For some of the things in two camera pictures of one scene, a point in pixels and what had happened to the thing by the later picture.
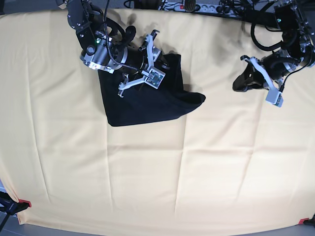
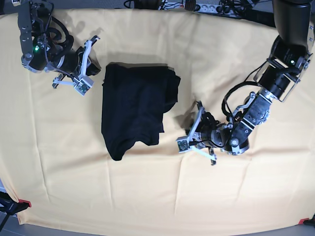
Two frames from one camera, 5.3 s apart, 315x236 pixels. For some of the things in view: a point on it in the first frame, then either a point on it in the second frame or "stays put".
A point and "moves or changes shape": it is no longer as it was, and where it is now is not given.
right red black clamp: x=307 y=221 stays put
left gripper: x=137 y=60 to x=70 y=61
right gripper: x=273 y=64 to x=210 y=131
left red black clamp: x=10 y=206 stays put
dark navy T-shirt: x=143 y=103 moves or changes shape
